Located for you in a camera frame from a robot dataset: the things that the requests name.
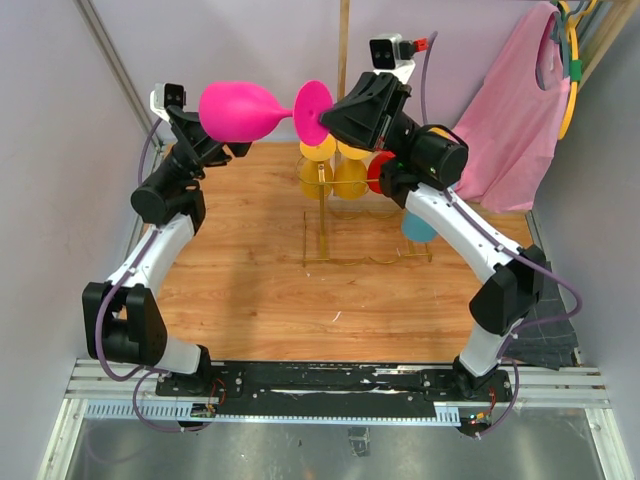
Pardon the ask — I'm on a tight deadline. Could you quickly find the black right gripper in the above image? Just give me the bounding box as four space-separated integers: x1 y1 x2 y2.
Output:
315 71 426 162

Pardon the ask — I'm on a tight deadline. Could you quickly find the gold wire glass rack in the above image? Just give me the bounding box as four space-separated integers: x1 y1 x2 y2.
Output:
295 154 433 267

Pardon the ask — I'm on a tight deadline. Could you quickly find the red plastic wine glass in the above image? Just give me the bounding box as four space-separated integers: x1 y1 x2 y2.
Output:
367 151 395 195

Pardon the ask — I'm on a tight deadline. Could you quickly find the purple cable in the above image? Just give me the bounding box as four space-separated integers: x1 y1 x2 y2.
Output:
94 119 221 434
419 29 586 441

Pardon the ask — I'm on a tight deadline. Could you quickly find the magenta plastic wine glass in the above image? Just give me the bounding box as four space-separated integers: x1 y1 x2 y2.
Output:
198 80 333 146

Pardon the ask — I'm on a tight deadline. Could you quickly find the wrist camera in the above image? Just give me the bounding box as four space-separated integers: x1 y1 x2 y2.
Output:
369 33 433 84
149 82 186 122

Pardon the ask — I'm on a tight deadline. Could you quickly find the hanging yellow wine glass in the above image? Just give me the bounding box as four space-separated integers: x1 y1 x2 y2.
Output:
299 135 336 200

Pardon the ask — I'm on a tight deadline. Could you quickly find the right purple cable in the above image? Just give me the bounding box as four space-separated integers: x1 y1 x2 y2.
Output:
419 29 586 441

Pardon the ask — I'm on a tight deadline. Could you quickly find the yellow hanger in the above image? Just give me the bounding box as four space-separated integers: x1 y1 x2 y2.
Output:
557 0 597 140

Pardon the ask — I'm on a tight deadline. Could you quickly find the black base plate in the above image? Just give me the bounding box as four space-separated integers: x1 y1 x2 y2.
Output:
155 361 513 421

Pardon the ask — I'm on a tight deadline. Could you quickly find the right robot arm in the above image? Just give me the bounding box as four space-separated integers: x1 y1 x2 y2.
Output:
319 72 546 400

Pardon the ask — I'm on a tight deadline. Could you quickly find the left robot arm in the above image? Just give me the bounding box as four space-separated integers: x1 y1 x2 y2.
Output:
82 105 250 396

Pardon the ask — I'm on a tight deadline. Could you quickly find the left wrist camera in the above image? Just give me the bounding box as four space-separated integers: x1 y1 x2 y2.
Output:
149 82 186 122

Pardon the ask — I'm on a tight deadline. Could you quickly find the dark grey mat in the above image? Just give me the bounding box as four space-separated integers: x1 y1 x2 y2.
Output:
504 276 579 370

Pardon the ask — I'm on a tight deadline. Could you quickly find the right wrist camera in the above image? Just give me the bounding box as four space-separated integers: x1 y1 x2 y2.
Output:
369 33 433 84

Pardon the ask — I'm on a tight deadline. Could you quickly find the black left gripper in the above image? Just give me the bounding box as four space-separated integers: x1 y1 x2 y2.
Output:
158 106 263 190

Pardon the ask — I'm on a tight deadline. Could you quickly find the wooden rack frame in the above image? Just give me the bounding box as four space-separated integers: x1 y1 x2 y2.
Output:
578 0 639 92

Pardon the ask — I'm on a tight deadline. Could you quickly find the pink cloth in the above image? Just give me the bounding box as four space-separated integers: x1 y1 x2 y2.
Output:
454 1 570 213

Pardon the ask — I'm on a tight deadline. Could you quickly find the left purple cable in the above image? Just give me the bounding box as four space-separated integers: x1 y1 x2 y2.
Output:
94 119 221 434

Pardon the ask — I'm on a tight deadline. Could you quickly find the wooden pole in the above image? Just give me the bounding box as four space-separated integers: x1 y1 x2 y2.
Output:
336 0 350 100

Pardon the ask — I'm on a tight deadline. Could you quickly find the yellow plastic wine glass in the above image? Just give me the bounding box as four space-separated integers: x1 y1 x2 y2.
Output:
428 127 452 140

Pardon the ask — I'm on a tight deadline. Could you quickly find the blue plastic wine glass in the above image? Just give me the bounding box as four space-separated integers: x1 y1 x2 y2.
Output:
401 210 438 244

